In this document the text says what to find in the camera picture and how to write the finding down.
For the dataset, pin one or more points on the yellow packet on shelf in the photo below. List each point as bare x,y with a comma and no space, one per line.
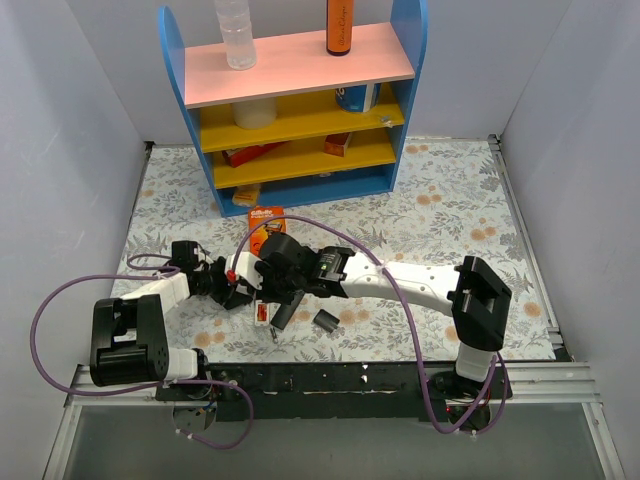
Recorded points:
246,196

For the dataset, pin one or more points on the clear plastic bottle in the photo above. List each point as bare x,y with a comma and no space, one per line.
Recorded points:
236,30

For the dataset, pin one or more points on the orange cologne bottle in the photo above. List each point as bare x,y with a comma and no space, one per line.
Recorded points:
339,24

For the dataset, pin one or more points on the white cup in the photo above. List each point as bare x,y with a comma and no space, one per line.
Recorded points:
255,114

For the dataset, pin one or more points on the black remote control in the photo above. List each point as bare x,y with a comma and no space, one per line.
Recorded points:
285,312

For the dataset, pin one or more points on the aluminium frame rail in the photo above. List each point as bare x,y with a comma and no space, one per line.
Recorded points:
552,428

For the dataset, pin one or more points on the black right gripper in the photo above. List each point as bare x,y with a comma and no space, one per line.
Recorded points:
279,289

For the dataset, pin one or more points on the red box on shelf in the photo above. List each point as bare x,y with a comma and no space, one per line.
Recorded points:
240,156

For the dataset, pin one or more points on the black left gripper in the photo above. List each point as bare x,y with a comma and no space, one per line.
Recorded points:
226,291

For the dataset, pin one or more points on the floral table mat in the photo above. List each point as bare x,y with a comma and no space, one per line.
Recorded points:
448,202

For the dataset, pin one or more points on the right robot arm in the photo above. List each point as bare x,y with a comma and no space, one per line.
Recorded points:
471,293

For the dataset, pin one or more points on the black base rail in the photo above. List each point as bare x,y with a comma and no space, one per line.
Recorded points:
352,390

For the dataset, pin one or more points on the orange box on shelf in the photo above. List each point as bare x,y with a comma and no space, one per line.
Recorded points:
337,144

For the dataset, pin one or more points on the blue white can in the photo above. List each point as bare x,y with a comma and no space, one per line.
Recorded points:
358,99

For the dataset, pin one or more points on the orange razor box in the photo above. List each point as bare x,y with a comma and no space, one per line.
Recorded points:
264,221

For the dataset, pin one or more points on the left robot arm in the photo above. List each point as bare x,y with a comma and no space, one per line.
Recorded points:
129,342

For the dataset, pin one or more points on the black battery cover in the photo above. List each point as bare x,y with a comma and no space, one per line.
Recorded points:
326,321

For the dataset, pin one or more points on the blue shelf unit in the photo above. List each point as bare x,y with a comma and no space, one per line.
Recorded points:
298,71

